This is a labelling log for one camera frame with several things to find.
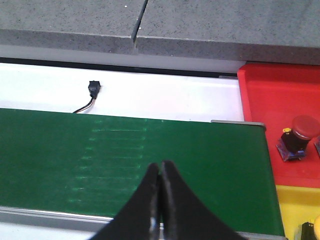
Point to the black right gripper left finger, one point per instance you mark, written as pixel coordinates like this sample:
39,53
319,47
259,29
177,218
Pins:
139,218

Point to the grey stone slab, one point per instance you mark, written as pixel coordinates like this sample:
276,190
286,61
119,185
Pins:
103,26
276,31

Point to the black sensor with cable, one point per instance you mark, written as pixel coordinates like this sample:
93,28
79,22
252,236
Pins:
94,89

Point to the grey stone slab right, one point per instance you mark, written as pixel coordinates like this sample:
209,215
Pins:
276,31

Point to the yellow mushroom push button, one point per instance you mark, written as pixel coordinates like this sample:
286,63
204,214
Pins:
308,230

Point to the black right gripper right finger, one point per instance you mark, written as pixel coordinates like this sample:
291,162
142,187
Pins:
184,216

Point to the red plastic tray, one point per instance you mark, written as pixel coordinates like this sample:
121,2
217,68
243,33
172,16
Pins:
274,94

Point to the grey stone slab left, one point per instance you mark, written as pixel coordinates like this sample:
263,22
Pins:
103,26

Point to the yellow plastic tray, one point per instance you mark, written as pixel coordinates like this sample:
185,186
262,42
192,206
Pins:
298,205

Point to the aluminium conveyor side rail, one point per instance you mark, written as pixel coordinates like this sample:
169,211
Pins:
85,223

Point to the green conveyor belt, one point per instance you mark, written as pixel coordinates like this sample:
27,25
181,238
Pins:
92,164

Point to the red mushroom push button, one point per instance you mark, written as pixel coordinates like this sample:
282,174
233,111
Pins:
317,145
292,145

